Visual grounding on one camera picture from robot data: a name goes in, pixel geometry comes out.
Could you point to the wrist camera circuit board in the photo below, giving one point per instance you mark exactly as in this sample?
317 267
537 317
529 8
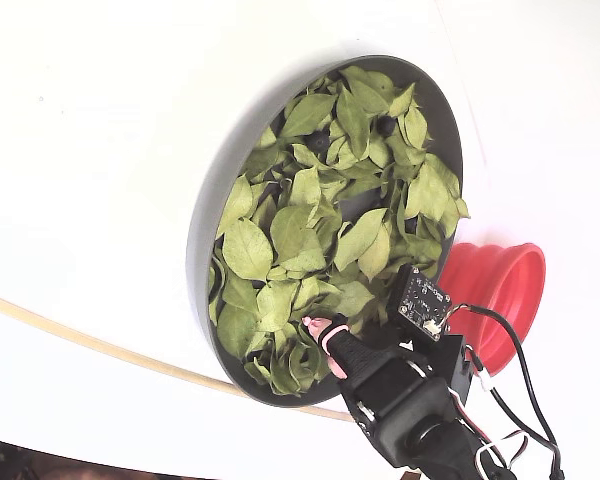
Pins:
425 300

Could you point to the dark blueberry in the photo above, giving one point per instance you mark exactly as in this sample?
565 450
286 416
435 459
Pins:
386 125
320 142

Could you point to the pink-tipped gripper finger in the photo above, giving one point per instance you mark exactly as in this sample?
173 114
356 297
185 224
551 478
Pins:
339 370
350 350

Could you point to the pile of green leaves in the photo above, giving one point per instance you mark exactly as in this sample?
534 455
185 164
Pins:
290 230

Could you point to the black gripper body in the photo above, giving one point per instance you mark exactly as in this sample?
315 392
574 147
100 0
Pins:
380 372

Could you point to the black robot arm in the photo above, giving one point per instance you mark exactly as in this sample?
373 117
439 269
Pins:
455 460

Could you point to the dark grey round bowl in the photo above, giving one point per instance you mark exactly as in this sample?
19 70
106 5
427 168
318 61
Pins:
197 260

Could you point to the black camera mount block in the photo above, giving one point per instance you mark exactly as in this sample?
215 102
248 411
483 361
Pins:
452 365

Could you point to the long wooden dowel rod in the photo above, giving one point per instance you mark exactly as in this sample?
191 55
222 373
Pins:
130 352

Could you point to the red collapsible silicone cup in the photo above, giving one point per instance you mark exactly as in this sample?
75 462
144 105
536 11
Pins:
510 285

